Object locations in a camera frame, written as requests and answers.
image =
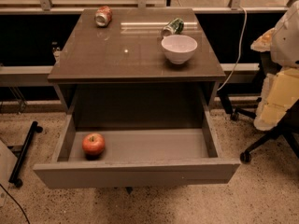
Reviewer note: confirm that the green soda can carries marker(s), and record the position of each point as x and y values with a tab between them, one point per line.
174	27

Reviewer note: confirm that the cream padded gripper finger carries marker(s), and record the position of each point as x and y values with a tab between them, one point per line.
279	93

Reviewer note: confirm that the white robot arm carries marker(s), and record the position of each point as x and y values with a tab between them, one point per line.
284	49

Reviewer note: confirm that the red soda can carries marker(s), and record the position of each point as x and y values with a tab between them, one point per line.
103	16

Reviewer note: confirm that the black office chair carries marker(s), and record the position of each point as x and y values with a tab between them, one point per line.
287	127

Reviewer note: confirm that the black wheeled stand leg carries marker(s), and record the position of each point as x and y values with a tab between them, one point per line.
14	177

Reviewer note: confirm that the open grey drawer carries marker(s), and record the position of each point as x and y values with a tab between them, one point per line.
150	142

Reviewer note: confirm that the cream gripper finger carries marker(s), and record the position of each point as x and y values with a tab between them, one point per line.
263	42

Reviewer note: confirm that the white ceramic bowl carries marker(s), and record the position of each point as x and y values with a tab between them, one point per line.
178	49

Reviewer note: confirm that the red apple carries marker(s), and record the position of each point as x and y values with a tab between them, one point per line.
93	144

